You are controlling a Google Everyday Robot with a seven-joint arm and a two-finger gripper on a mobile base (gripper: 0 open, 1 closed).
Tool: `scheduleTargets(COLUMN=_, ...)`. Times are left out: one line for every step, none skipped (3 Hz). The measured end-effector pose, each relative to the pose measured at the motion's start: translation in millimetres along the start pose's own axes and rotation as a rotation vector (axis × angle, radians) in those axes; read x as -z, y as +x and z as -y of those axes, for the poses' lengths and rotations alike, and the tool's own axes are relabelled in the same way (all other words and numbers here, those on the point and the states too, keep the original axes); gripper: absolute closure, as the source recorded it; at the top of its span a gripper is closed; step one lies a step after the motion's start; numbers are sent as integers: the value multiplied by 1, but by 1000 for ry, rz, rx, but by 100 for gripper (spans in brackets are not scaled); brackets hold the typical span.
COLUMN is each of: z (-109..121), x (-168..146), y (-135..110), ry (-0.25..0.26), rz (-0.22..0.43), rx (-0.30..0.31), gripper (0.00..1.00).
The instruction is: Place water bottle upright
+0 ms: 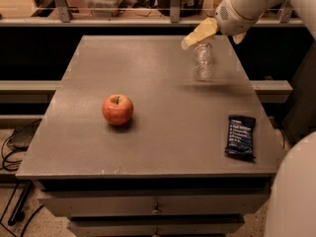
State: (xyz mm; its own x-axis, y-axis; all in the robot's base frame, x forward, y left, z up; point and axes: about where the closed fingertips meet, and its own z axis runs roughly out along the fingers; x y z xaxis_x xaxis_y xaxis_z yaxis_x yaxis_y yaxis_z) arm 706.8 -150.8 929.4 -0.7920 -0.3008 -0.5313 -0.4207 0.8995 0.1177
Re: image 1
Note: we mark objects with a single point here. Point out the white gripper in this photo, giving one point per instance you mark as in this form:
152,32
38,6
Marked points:
234,20

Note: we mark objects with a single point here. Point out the clear plastic water bottle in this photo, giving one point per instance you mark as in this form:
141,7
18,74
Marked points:
203,61

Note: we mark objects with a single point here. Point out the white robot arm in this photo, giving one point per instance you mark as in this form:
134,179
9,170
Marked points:
292,204

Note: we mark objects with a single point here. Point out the dark blue snack bar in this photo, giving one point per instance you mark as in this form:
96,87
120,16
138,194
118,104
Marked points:
240,137

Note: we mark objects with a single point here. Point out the clear plastic container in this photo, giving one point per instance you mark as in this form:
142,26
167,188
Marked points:
104,8

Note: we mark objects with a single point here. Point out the red apple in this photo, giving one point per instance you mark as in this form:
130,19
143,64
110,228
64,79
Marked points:
117,109

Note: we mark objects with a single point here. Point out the grey upper drawer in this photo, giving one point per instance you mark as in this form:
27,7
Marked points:
153,203

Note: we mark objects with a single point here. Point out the grey drawer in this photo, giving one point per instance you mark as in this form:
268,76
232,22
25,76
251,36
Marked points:
153,203
165,226

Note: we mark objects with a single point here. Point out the grey lower drawer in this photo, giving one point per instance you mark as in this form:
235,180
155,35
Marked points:
165,226

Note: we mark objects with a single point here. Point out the grey metal shelf rail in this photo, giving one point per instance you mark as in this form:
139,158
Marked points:
131,13

